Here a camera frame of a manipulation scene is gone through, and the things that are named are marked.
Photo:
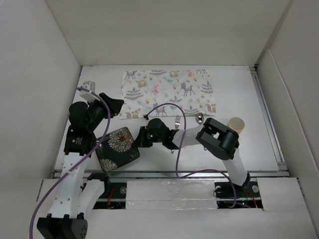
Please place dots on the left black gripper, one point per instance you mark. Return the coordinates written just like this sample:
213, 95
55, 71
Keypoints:
114, 104

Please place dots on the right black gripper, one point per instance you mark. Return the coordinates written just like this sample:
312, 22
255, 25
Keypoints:
141, 140

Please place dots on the black floral square plate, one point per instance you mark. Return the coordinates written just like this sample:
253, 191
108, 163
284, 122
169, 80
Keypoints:
116, 150

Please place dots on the silver fork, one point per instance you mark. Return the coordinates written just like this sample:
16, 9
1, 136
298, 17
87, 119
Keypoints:
177, 122

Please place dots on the floral animal print cloth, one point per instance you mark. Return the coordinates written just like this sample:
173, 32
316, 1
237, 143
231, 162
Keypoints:
166, 93

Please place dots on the silver spoon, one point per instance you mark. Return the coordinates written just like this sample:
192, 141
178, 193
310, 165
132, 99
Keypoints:
199, 118

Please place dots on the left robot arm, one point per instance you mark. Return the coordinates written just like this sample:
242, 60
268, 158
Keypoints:
66, 219

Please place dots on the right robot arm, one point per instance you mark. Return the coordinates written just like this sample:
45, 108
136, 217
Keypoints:
220, 140

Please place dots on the yellow mug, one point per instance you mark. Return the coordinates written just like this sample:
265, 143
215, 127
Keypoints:
236, 124

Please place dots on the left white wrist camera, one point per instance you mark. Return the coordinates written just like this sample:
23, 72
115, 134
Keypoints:
86, 91

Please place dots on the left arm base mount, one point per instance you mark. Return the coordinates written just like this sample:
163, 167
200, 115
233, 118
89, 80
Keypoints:
114, 196

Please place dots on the aluminium front rail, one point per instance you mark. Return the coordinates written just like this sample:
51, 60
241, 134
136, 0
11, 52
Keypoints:
140, 174

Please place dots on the aluminium rail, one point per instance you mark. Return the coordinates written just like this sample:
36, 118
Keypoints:
140, 174
268, 121

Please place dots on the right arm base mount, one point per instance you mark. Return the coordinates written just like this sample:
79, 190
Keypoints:
231, 196

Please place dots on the aluminium right side rail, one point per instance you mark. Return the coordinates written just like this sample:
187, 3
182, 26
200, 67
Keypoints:
268, 121

